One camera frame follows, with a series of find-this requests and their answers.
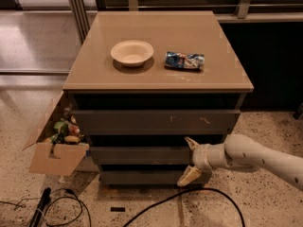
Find black cylindrical tool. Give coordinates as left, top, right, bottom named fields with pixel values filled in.
left=27, top=187, right=51, bottom=227

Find blue crumpled snack bag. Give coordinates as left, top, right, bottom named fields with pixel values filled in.
left=165, top=51, right=205, bottom=70

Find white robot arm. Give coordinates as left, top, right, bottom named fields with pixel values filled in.
left=177, top=134, right=303, bottom=190

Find thin black looped cable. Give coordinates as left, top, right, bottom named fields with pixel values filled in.
left=0, top=187, right=93, bottom=227

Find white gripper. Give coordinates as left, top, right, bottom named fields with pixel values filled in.
left=177, top=137, right=216, bottom=187

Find metal window frame post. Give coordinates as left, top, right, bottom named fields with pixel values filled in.
left=68, top=0, right=90, bottom=44

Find thick black floor cable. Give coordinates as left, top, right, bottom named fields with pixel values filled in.
left=122, top=187, right=246, bottom=227

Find grey drawer cabinet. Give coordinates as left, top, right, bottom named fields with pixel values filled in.
left=63, top=11, right=253, bottom=172

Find colourful toys in box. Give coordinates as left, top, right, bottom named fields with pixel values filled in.
left=44, top=107, right=84, bottom=145

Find small black floor tape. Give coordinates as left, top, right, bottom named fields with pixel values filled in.
left=111, top=207, right=125, bottom=212

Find grey drawer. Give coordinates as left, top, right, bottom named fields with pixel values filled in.
left=90, top=147, right=193, bottom=165
left=74, top=110, right=241, bottom=135
left=100, top=171, right=183, bottom=185

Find open cardboard box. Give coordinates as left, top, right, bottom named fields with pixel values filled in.
left=24, top=92, right=89, bottom=176

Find white paper bowl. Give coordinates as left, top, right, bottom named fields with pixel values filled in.
left=111, top=40, right=153, bottom=67

